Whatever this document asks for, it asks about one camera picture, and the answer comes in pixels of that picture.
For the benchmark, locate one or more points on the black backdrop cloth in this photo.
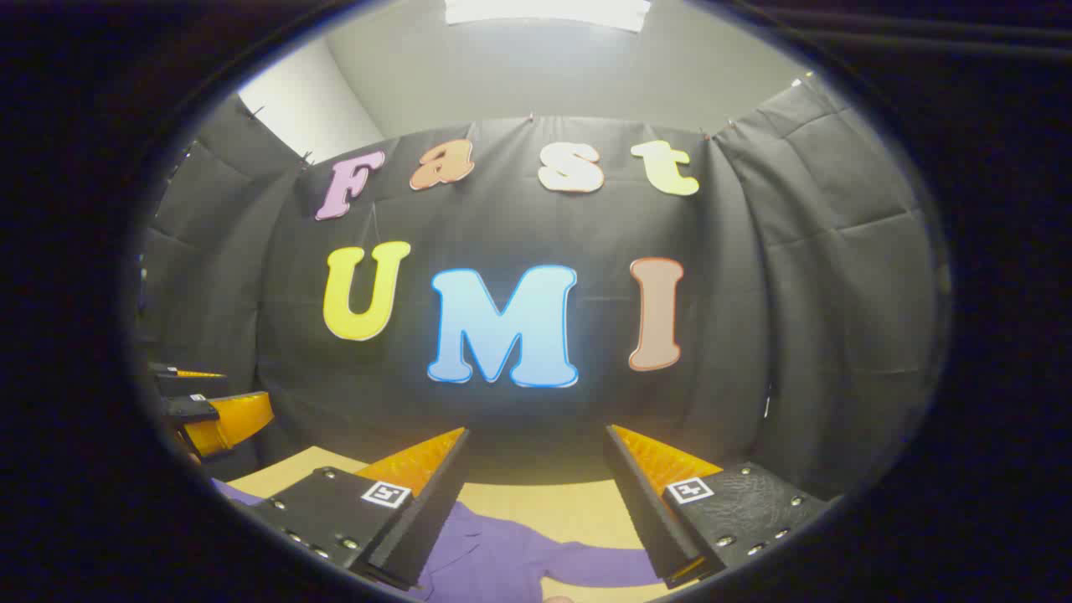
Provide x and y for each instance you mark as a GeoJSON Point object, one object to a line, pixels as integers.
{"type": "Point", "coordinates": [502, 218]}

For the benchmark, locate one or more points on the ceiling light panel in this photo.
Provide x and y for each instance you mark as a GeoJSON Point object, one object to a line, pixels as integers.
{"type": "Point", "coordinates": [544, 12]}

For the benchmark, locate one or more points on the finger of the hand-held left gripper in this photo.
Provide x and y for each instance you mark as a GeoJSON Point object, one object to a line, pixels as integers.
{"type": "Point", "coordinates": [230, 423]}
{"type": "Point", "coordinates": [180, 381]}

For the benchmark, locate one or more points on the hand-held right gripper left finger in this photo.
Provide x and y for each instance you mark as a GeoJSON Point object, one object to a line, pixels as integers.
{"type": "Point", "coordinates": [427, 519]}

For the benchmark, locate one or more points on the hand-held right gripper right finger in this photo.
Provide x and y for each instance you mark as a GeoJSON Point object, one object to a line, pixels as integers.
{"type": "Point", "coordinates": [645, 511]}

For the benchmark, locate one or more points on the purple cardigan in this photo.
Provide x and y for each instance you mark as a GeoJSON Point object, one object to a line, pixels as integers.
{"type": "Point", "coordinates": [502, 553]}

